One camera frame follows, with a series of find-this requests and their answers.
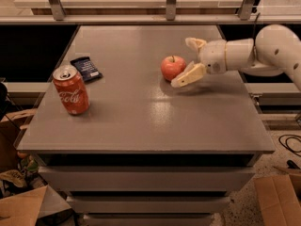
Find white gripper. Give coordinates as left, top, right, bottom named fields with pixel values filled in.
left=171, top=38, right=227, bottom=88

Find red apple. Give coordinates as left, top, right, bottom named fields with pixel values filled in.
left=161, top=56, right=186, bottom=81

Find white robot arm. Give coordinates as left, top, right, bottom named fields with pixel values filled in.
left=171, top=24, right=301, bottom=89

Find red coke can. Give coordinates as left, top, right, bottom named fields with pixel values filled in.
left=53, top=65, right=89, bottom=115

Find dark blue snack packet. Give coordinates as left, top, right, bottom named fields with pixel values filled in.
left=71, top=56, right=103, bottom=82

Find grey drawer cabinet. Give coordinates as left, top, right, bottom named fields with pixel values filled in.
left=19, top=25, right=275, bottom=226

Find cardboard box right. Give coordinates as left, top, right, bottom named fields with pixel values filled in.
left=254, top=168, right=301, bottom=226

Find brown cardboard box far left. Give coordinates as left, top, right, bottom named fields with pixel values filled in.
left=0, top=108, right=37, bottom=172

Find crumpled snack bags pile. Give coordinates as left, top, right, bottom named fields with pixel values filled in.
left=0, top=155, right=47, bottom=199

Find black cable on floor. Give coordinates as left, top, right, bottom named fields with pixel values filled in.
left=277, top=134, right=301, bottom=158

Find metal frame rail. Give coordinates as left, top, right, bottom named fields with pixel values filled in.
left=0, top=0, right=301, bottom=25

